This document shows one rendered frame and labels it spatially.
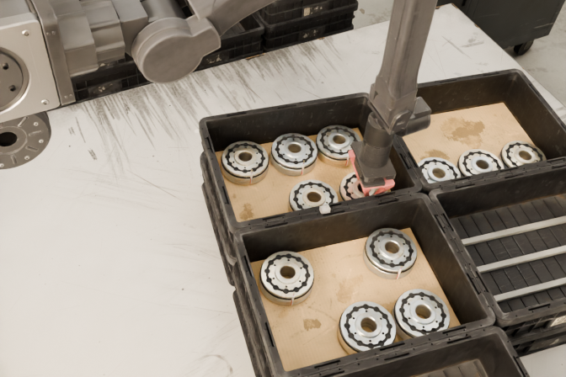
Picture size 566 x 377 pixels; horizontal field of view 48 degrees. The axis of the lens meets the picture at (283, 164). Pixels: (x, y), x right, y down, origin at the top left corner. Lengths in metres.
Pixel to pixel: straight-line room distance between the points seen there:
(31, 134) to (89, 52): 0.40
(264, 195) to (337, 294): 0.27
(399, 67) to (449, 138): 0.54
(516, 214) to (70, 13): 1.06
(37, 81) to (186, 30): 0.17
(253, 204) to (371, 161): 0.27
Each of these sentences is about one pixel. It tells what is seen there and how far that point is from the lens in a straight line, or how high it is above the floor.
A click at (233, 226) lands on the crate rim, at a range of 1.20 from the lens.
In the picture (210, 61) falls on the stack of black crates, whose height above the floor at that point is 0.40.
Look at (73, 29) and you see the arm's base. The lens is 0.72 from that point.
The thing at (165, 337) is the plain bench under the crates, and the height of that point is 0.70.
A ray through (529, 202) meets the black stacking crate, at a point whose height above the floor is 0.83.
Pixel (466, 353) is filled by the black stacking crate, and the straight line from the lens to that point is 1.22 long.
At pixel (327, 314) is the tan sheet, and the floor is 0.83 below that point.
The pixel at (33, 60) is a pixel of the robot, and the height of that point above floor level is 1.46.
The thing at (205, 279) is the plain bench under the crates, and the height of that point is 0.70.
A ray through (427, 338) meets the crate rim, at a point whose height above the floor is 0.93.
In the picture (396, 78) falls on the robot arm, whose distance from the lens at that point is 1.09.
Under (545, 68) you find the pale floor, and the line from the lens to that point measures 3.35.
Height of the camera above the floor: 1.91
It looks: 49 degrees down
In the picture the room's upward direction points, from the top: 7 degrees clockwise
